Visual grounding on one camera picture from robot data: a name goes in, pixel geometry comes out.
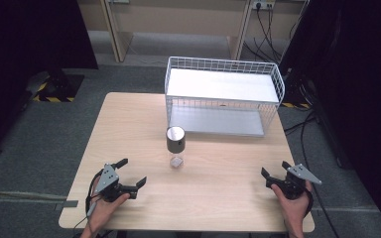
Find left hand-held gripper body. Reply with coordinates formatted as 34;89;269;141
93;163;139;203

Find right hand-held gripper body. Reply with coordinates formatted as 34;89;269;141
265;163;322;200

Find black cylindrical can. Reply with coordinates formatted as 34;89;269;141
166;125;187;170

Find white wire shelf rack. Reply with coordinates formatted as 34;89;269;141
164;56;287;138

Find person's right hand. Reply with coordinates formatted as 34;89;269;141
271;179;314;232

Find person's left hand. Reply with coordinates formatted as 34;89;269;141
88;192;131;231

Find wooden table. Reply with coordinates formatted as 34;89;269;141
58;91;316;233

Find dark curtain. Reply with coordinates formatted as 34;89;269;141
277;0;381;238
0;0;99;159

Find black stand base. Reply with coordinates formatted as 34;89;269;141
31;67;85;103

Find beige shelf unit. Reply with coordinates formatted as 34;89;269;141
76;0;311;63

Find white power strip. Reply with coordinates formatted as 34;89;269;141
251;0;277;10

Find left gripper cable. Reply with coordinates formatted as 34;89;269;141
72;168;105;236

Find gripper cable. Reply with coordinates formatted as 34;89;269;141
302;184;340;238
72;168;105;236

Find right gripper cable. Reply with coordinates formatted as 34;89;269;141
302;184;340;238

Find black floor cables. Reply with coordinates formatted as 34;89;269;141
242;4;321;173

